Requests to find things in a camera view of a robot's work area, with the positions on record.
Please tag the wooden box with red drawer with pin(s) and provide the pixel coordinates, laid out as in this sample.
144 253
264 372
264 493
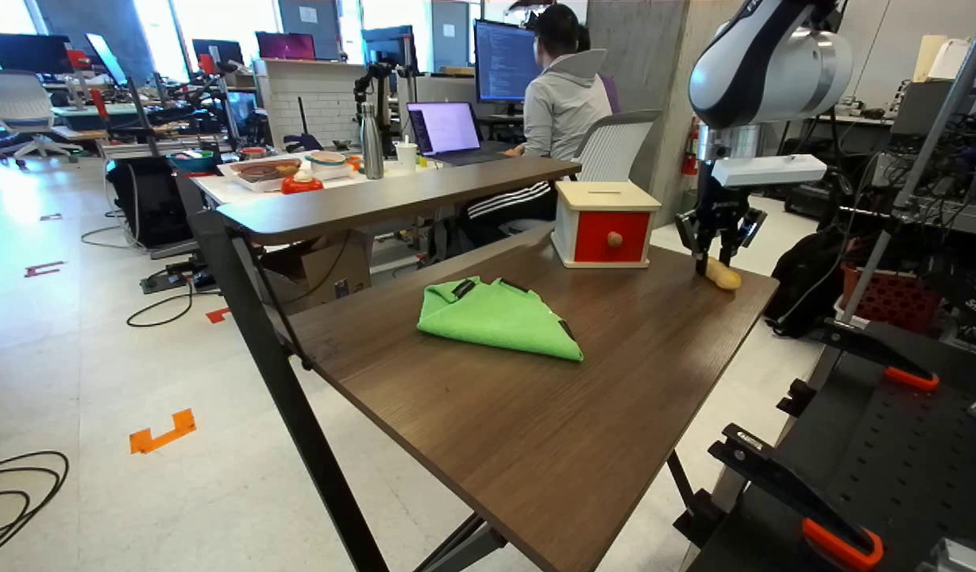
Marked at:
607 199

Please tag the red drawer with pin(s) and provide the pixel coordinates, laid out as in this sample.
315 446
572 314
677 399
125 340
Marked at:
595 238

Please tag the open laptop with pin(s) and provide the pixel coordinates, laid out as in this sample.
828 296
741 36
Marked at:
444 127

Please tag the cardboard box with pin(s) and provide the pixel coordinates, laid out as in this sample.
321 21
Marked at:
321 270

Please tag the power strip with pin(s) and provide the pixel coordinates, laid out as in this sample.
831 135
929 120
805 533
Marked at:
166 280

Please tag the teal bowl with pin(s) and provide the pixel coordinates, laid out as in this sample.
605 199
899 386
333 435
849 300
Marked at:
192 163

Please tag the red fire extinguisher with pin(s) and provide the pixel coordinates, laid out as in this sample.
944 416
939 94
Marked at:
689 151

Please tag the white office chair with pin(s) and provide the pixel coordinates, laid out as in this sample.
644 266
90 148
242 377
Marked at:
19 103

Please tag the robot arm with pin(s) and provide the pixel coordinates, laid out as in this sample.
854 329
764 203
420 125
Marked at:
765 75

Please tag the person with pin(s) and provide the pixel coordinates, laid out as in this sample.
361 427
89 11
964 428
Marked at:
563 111

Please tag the orange toy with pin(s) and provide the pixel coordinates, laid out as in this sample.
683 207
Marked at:
301 185

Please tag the white table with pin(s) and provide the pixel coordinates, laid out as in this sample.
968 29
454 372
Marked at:
225 191

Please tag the wooden drawer knob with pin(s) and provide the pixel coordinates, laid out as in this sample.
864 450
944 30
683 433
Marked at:
615 239

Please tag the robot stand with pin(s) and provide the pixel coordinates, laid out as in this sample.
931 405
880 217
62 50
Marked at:
893 477

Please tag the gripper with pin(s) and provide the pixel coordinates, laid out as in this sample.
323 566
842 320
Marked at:
722 205

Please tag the black clamp with orange tip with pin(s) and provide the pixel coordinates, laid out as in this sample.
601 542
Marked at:
877 349
789 488

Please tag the yellow oval object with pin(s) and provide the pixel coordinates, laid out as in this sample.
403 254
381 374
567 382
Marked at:
726 278

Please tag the white tray with bowl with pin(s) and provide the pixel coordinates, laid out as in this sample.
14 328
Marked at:
261 171

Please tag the steel bottle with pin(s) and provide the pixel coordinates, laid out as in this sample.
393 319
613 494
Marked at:
372 143

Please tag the row of monitors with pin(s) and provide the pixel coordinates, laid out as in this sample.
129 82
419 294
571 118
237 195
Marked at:
27 52

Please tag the small black clamp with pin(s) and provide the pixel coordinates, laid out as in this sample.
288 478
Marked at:
797 397

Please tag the red plastic basket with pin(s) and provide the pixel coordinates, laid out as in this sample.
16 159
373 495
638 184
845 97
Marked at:
893 298

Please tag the monitor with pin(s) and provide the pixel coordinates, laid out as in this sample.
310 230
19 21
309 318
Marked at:
388 44
503 59

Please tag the black backpack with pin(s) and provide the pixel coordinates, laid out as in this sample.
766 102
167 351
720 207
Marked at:
805 278

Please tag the black bin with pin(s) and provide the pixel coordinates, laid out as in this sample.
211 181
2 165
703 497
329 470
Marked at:
150 202

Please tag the white cup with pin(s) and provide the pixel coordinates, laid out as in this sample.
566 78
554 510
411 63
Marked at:
406 155

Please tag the grey mesh office chair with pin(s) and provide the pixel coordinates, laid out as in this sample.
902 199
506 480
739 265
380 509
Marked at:
615 147

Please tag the green cloth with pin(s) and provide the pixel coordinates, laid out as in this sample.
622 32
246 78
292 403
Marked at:
495 318

